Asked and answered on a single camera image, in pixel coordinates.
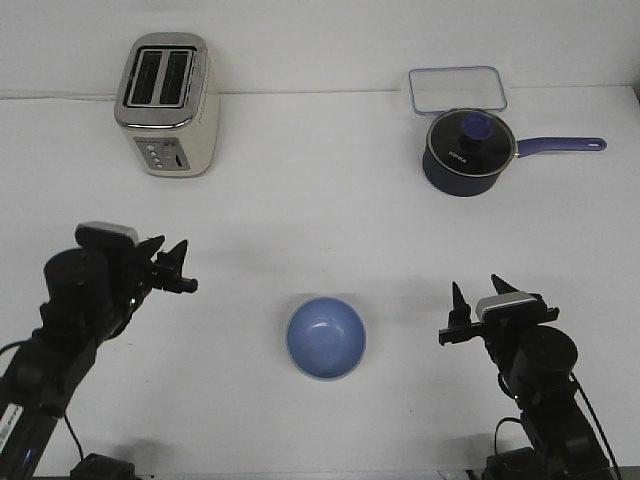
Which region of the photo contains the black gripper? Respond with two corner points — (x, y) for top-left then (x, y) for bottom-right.
(438, 274), (559, 349)
(134, 235), (198, 300)

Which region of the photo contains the blue bowl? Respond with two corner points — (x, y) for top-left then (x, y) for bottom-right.
(285, 297), (366, 381)

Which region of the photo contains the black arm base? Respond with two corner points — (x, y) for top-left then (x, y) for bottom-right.
(69, 453), (137, 480)
(480, 447), (614, 480)

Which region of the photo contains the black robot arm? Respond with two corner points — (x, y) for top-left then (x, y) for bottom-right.
(438, 275), (621, 479)
(1, 222), (198, 479)

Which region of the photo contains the dark blue saucepan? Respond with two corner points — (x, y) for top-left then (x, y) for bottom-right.
(422, 137), (607, 197)

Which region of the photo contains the cream and steel toaster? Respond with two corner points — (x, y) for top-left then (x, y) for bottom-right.
(114, 32), (220, 178)

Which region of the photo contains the glass pot lid blue knob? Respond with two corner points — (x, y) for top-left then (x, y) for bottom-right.
(426, 108), (516, 178)

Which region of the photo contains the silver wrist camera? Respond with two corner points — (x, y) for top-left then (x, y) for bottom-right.
(75, 221), (139, 246)
(476, 292), (538, 323)

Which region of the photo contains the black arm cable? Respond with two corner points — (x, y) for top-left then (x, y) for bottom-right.
(0, 339), (86, 466)
(492, 369), (624, 480)

